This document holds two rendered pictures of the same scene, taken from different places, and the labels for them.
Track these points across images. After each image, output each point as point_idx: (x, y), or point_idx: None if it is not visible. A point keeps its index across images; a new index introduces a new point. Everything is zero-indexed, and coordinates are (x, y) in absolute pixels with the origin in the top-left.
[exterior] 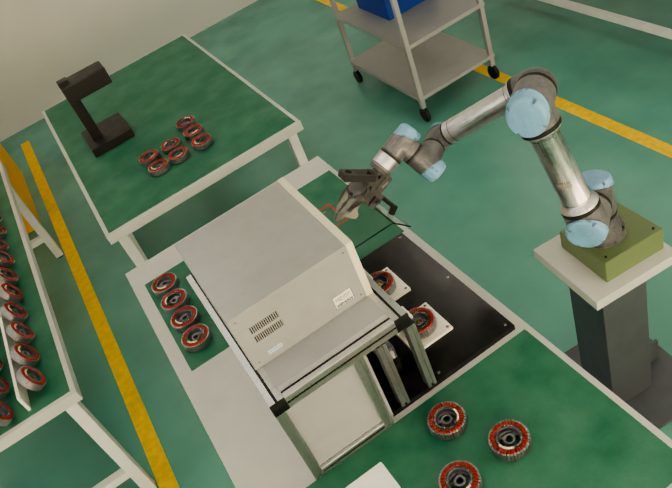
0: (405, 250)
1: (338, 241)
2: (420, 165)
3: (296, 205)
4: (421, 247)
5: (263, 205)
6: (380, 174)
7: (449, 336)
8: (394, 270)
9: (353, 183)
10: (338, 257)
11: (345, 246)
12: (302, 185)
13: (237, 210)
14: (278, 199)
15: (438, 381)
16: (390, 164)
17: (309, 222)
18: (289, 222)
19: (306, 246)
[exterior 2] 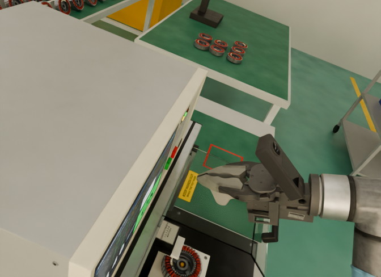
0: (240, 262)
1: (84, 230)
2: (372, 260)
3: (164, 103)
4: (254, 276)
5: (144, 65)
6: (307, 200)
7: None
8: (211, 267)
9: (265, 168)
10: (39, 258)
11: (69, 262)
12: (245, 129)
13: (123, 42)
14: (165, 78)
15: None
16: (337, 208)
17: (130, 138)
18: (119, 106)
19: (51, 161)
